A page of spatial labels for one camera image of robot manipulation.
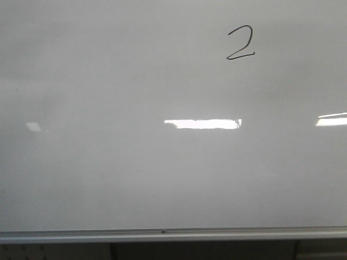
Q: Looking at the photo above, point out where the white whiteboard with aluminium frame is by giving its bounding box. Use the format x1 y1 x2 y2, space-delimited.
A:
1 1 346 244

